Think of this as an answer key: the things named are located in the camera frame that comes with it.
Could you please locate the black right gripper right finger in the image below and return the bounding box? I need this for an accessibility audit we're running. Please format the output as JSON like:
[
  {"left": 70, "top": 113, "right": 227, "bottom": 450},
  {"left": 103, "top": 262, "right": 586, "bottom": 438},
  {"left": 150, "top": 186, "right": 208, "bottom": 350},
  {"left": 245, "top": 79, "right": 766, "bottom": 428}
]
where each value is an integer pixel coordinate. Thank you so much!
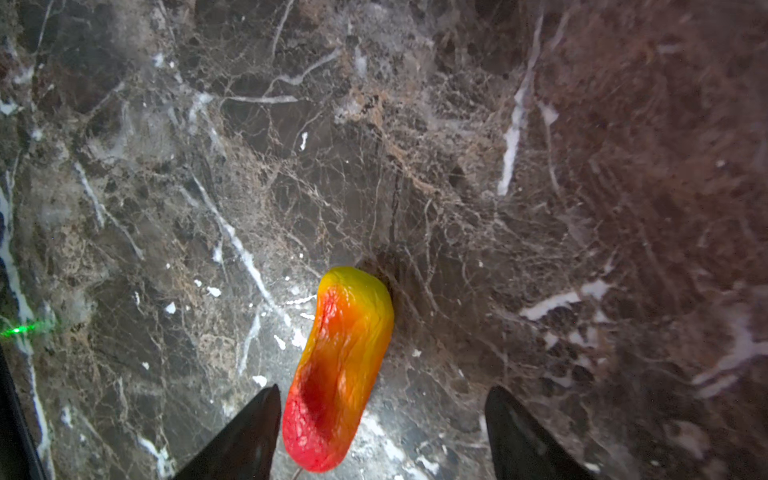
[{"left": 484, "top": 385, "right": 593, "bottom": 480}]

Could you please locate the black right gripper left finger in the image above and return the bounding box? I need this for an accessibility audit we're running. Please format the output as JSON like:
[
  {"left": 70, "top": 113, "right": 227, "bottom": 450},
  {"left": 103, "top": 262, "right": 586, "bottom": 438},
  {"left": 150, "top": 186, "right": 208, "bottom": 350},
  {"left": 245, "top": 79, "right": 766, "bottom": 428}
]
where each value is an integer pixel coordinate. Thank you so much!
[{"left": 173, "top": 384, "right": 281, "bottom": 480}]

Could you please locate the red yellow mango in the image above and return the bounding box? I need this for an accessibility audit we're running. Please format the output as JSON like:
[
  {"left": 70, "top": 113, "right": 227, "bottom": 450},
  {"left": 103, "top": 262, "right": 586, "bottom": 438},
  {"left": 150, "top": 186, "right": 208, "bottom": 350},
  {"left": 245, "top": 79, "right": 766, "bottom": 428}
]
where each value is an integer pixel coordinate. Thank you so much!
[{"left": 282, "top": 267, "right": 395, "bottom": 473}]

